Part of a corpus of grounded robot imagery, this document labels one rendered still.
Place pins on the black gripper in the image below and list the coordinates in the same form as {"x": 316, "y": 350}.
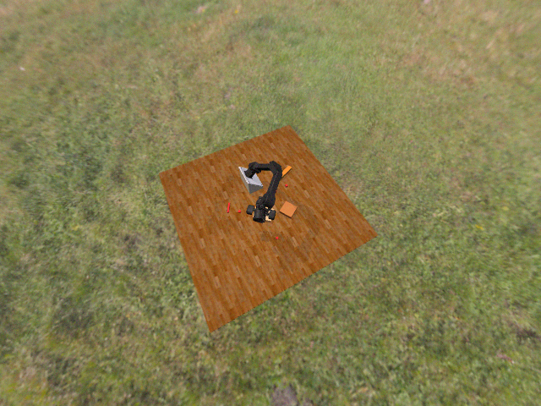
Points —
{"x": 271, "y": 214}

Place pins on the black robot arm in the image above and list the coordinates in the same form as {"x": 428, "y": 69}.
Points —
{"x": 268, "y": 199}

